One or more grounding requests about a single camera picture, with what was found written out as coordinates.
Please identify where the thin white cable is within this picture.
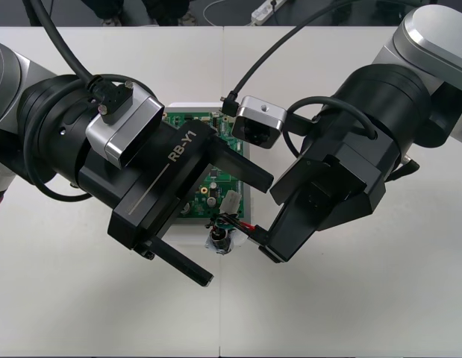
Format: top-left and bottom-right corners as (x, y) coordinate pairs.
(202, 0), (255, 28)

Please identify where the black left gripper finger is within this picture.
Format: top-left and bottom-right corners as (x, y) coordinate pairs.
(140, 235), (216, 288)
(210, 134), (275, 192)

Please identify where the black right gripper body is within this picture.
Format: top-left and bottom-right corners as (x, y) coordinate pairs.
(269, 110), (402, 231)

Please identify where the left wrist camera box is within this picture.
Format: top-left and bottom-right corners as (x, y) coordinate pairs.
(84, 76), (166, 170)

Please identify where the cable bundle with metal plug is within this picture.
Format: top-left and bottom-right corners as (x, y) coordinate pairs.
(204, 189), (272, 257)

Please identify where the person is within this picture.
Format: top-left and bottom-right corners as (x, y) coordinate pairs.
(81, 0), (200, 27)

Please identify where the milky plastic box with lid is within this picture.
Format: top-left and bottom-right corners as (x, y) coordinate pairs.
(161, 101), (256, 250)

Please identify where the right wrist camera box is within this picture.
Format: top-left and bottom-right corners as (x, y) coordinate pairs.
(230, 95), (288, 150)

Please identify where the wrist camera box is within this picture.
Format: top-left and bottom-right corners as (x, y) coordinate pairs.
(230, 95), (288, 150)
(84, 76), (166, 170)

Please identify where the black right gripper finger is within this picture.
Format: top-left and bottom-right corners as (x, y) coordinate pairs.
(257, 242), (288, 265)
(268, 180), (343, 264)

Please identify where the white power strip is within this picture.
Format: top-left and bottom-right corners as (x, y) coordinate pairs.
(251, 0), (287, 25)

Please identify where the black left wrist camera cable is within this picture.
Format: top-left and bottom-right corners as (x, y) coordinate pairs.
(22, 0), (116, 105)

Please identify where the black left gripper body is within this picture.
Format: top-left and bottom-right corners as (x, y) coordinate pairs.
(78, 119), (219, 251)

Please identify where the green circuit board grey frame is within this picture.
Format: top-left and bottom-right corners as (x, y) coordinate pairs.
(162, 107), (251, 226)

